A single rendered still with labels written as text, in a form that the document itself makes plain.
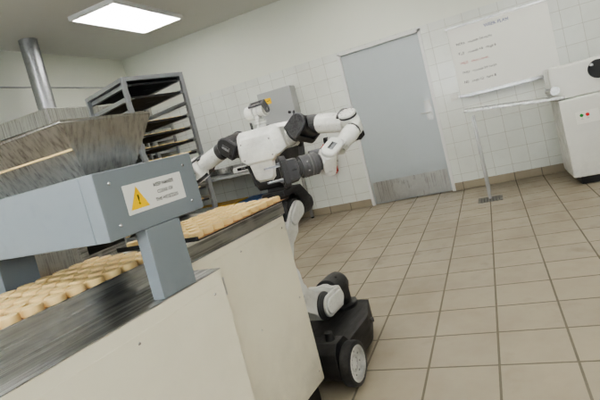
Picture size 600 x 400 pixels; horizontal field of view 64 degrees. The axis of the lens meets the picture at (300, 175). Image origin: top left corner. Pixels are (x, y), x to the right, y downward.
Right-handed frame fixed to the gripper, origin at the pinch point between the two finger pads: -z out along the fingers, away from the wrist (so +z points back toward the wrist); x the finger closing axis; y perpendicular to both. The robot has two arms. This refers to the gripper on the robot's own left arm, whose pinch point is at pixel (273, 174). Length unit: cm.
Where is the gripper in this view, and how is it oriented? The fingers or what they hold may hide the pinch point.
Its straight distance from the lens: 182.5
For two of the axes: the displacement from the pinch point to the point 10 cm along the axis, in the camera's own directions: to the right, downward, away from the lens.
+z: 9.3, -2.6, 2.5
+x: -2.5, -9.7, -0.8
